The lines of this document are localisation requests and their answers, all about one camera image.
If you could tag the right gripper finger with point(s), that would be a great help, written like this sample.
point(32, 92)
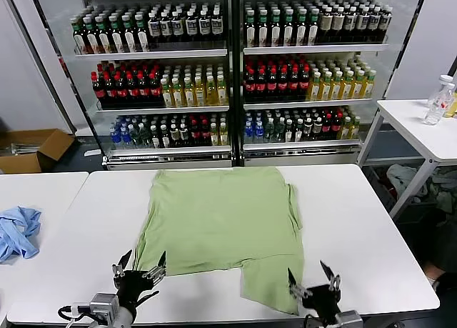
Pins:
point(335, 283)
point(297, 290)

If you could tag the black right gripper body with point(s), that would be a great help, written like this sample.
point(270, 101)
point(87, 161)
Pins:
point(321, 303)

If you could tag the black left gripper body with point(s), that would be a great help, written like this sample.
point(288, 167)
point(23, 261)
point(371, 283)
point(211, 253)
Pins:
point(134, 288)

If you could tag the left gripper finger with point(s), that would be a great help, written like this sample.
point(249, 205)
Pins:
point(159, 269)
point(119, 269)

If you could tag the light green t-shirt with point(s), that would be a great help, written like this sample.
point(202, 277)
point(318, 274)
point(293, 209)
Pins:
point(214, 217)

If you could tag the dark storage crate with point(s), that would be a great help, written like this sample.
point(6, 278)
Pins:
point(378, 188)

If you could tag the crumpled light blue cloth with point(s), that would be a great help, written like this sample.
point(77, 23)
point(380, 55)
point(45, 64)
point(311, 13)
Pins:
point(18, 231)

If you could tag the white cooler shelf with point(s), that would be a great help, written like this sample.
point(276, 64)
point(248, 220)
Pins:
point(300, 147)
point(307, 104)
point(168, 151)
point(160, 109)
point(314, 48)
point(150, 53)

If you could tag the white paper scrap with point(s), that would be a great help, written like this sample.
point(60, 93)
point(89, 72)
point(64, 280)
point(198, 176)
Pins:
point(93, 153)

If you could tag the grey white garment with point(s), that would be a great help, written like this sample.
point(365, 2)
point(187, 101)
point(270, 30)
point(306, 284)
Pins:
point(403, 179)

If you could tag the white cap dark bottle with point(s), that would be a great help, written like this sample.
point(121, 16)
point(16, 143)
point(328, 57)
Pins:
point(174, 136)
point(154, 138)
point(307, 130)
point(183, 136)
point(317, 129)
point(298, 132)
point(288, 132)
point(164, 138)

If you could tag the clear green water bottle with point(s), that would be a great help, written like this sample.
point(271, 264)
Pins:
point(278, 133)
point(269, 133)
point(143, 138)
point(134, 138)

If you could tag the blue water bottle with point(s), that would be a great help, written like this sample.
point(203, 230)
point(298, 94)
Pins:
point(125, 136)
point(248, 133)
point(115, 136)
point(258, 133)

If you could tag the grey green garment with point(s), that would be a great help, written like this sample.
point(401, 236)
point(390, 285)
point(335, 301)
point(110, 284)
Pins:
point(444, 199)

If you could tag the red cap cola bottle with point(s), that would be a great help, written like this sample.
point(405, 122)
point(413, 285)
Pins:
point(250, 84)
point(97, 88)
point(144, 88)
point(120, 88)
point(293, 82)
point(336, 127)
point(155, 87)
point(304, 82)
point(272, 83)
point(204, 135)
point(326, 128)
point(132, 88)
point(194, 135)
point(109, 88)
point(261, 84)
point(283, 83)

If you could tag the yellow drink bottle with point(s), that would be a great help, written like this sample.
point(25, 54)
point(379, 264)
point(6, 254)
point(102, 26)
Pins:
point(369, 85)
point(347, 86)
point(211, 92)
point(214, 136)
point(355, 128)
point(336, 87)
point(200, 93)
point(345, 129)
point(177, 94)
point(326, 88)
point(166, 95)
point(315, 88)
point(223, 136)
point(189, 94)
point(358, 86)
point(222, 91)

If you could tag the brown cardboard box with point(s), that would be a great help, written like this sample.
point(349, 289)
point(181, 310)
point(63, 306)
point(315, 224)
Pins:
point(21, 163)

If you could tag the silver metal parts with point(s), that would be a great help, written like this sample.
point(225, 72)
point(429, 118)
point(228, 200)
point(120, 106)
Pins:
point(25, 147)

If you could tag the white side table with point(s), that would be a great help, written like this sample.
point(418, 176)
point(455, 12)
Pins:
point(407, 128)

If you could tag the glass cooler door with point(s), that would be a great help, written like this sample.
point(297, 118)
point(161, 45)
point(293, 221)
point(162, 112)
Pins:
point(396, 38)
point(65, 92)

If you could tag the beverage display cooler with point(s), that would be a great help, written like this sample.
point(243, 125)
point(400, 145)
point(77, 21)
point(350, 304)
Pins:
point(235, 92)

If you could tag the clear plastic water bottle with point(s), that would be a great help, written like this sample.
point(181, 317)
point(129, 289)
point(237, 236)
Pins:
point(440, 99)

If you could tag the yellow liquid plastic bottle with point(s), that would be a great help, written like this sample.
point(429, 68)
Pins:
point(453, 106)

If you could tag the green cap tea bottle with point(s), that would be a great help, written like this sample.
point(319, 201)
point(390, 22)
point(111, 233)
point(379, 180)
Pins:
point(313, 29)
point(103, 38)
point(301, 30)
point(250, 31)
point(288, 30)
point(142, 35)
point(129, 36)
point(116, 37)
point(275, 30)
point(91, 38)
point(78, 38)
point(262, 31)

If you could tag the blue label dark bottle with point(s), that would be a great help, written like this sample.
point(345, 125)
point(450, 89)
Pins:
point(191, 26)
point(373, 23)
point(385, 23)
point(204, 26)
point(154, 28)
point(362, 23)
point(217, 25)
point(178, 27)
point(350, 24)
point(166, 28)

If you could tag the beige label dark bottle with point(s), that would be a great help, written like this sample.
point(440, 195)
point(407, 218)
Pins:
point(338, 24)
point(325, 25)

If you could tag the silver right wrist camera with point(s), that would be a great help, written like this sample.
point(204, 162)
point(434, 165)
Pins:
point(350, 320)

